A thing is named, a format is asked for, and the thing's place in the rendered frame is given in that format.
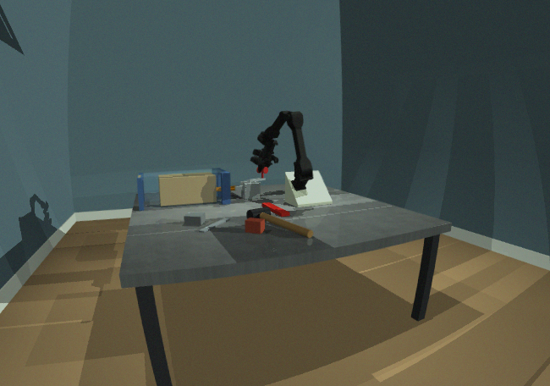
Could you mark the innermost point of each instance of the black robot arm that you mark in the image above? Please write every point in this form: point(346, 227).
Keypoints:
point(303, 170)

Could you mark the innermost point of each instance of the pale grey flat bar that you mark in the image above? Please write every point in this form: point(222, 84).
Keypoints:
point(214, 225)

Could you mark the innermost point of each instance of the red flat bar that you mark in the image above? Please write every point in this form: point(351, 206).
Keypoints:
point(279, 211)

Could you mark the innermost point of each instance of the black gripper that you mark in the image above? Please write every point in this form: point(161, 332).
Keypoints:
point(265, 160)

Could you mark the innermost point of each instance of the black-headed mallet with wooden handle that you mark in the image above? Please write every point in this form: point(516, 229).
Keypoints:
point(265, 213)

